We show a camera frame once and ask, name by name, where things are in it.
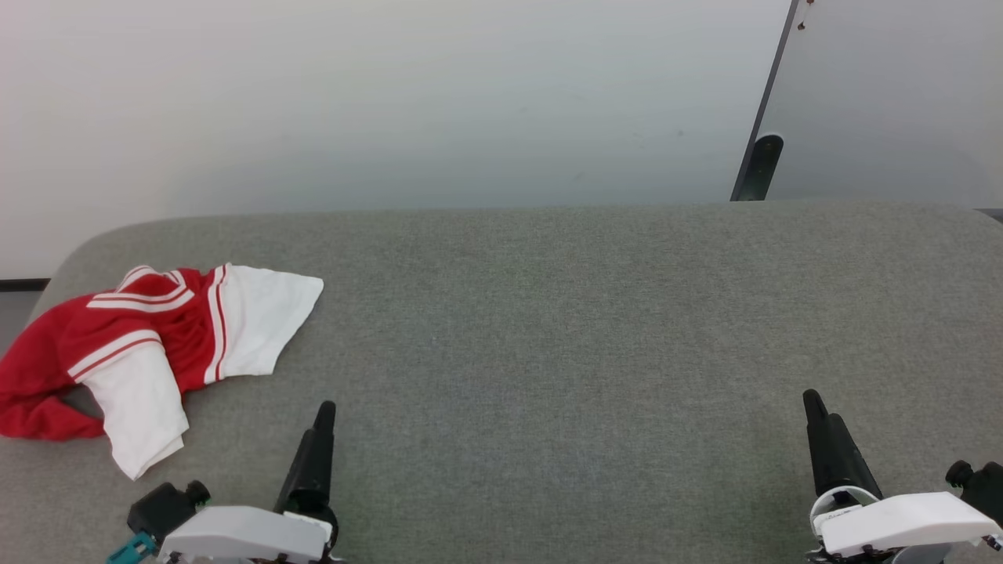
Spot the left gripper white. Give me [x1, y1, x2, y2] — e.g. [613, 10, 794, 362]
[157, 400, 346, 564]

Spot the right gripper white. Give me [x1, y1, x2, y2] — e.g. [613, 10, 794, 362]
[802, 389, 1003, 564]

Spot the red and white jersey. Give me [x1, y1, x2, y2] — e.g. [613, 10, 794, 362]
[0, 263, 324, 481]

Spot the grey partition panel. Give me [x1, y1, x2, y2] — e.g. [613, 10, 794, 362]
[756, 0, 1003, 210]

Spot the teal cable connector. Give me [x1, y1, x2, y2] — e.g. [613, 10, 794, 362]
[106, 531, 158, 564]

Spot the black post foot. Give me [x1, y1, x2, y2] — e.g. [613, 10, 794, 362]
[740, 135, 784, 202]

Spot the dark partition post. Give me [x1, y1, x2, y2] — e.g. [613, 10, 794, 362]
[730, 0, 801, 202]

